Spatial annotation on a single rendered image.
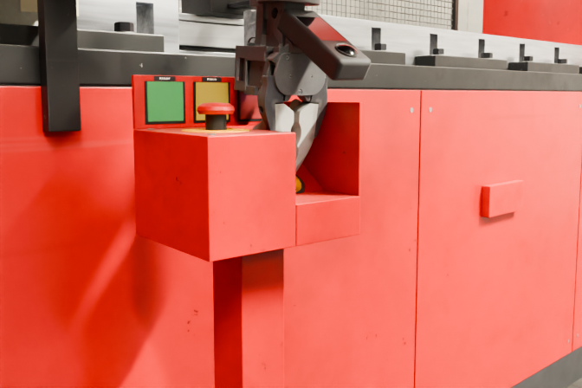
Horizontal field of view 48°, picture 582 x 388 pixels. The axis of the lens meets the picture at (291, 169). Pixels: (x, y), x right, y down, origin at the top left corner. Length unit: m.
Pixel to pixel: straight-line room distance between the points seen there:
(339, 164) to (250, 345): 0.23
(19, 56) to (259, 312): 0.40
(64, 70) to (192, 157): 0.24
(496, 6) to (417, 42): 1.42
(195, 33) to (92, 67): 0.56
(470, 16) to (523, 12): 1.99
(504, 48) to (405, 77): 0.58
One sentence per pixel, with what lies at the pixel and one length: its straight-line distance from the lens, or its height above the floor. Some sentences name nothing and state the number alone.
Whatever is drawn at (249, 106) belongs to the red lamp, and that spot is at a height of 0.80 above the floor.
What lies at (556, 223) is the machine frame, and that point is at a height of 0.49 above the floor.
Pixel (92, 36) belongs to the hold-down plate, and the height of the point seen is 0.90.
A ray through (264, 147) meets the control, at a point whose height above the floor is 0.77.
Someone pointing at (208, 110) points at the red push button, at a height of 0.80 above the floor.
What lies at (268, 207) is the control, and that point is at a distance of 0.65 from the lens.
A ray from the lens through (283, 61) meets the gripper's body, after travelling 0.71.
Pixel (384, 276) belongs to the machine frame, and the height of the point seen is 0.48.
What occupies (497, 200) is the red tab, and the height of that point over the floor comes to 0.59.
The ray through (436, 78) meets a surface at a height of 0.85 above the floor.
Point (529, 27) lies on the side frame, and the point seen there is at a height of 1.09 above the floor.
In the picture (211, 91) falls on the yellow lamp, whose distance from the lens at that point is 0.78.
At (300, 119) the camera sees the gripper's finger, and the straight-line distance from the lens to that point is 0.74.
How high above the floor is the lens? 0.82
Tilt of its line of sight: 6 degrees down
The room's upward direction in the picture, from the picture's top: straight up
